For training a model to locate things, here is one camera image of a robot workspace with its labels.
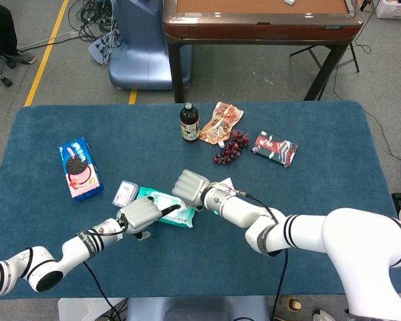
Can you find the blue grey robot torso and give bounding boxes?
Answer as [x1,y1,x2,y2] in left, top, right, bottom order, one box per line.
[126,296,271,321]

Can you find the tangled floor cables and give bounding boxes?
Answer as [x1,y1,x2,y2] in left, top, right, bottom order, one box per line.
[68,0,123,43]

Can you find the white shoe toe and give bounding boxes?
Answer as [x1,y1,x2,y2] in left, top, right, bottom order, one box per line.
[312,310,337,321]

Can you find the person leg black trousers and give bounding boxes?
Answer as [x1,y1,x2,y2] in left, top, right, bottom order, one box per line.
[0,0,19,56]

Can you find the white printed tube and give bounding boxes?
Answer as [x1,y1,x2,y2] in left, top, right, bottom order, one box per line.
[215,178,237,197]

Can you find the dark glass bottle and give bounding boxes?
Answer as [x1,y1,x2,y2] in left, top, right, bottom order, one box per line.
[179,102,201,144]

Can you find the green wet wipes pack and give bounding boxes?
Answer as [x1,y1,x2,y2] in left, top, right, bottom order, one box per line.
[133,186,195,229]

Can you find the brown mahjong table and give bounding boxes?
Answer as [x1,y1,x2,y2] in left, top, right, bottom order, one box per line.
[162,0,365,104]

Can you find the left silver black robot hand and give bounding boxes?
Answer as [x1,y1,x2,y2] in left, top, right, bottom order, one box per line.
[116,195,182,241]

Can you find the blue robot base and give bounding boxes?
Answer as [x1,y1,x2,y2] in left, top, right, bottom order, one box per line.
[108,0,193,90]

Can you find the orange spout pouch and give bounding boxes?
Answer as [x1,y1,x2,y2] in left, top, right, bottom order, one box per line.
[198,101,245,148]

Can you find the black red printed box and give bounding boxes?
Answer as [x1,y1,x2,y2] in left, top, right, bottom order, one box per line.
[251,130,299,169]

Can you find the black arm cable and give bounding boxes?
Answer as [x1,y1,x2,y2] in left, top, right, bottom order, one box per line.
[233,189,290,321]
[82,213,130,321]

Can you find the red grape bunch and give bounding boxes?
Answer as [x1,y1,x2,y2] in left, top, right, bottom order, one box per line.
[213,130,251,166]

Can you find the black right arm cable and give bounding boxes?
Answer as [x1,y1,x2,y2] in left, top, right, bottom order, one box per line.
[233,189,290,321]

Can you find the blue table mat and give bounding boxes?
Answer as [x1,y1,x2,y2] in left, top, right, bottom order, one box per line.
[0,100,401,299]

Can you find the white storage box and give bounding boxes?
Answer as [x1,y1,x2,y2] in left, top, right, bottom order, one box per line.
[374,0,401,20]

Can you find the small clear plastic box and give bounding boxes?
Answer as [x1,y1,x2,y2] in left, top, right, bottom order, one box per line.
[112,180,140,210]

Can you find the blue cookie box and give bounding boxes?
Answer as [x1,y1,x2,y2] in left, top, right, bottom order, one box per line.
[57,136,105,202]

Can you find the chrome swivel chair base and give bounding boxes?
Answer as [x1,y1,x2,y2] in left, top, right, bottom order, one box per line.
[0,46,13,94]

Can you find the black tripod stand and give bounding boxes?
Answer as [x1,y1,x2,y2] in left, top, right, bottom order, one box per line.
[289,42,360,74]

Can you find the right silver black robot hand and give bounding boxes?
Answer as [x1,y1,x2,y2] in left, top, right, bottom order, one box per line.
[171,169,212,211]

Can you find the white cardboard box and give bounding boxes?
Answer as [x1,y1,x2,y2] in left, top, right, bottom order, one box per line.
[57,297,126,321]

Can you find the small brown capped bottle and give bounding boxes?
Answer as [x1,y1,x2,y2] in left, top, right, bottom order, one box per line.
[280,296,303,312]

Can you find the grey sneaker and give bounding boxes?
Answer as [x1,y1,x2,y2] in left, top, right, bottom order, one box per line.
[6,49,37,66]

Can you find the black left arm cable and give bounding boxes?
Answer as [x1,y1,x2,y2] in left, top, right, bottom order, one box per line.
[82,213,130,321]

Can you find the blue floor power strip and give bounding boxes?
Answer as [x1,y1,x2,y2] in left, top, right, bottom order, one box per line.
[88,35,123,66]

